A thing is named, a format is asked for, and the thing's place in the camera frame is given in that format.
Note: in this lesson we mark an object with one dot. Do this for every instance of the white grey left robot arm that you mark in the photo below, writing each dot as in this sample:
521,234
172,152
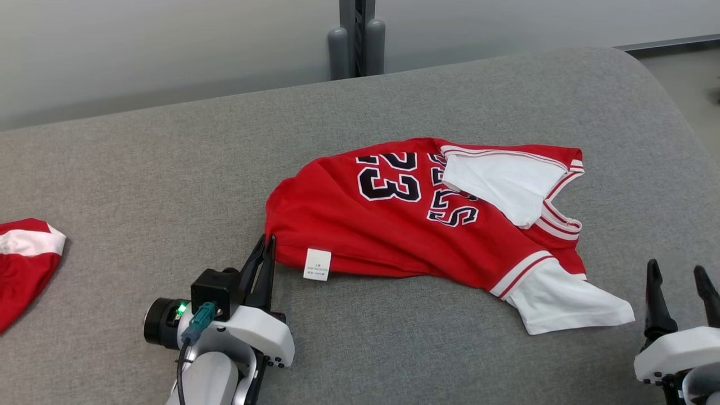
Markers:
208,377

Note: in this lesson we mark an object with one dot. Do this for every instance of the grey metal partition post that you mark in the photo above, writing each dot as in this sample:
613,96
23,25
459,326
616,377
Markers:
357,28

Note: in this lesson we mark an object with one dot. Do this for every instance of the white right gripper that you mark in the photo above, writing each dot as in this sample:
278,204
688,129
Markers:
675,351

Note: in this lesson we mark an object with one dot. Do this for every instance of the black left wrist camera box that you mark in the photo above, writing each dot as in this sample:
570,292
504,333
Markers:
214,289

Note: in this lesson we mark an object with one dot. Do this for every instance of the red white number jersey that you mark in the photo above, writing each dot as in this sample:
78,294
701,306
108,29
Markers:
360,230

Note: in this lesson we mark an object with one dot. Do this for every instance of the grey rounded post cap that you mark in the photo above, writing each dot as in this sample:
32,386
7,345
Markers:
338,53
375,48

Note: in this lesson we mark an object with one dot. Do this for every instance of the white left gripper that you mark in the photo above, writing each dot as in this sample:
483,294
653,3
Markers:
264,334

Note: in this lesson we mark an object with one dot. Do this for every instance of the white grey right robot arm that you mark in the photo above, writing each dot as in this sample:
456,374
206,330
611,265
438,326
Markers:
700,388

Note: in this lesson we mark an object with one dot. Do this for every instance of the red white shorts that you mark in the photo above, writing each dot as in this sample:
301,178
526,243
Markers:
22,275

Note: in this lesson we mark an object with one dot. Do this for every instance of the grey floor rail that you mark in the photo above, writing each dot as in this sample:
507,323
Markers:
669,44

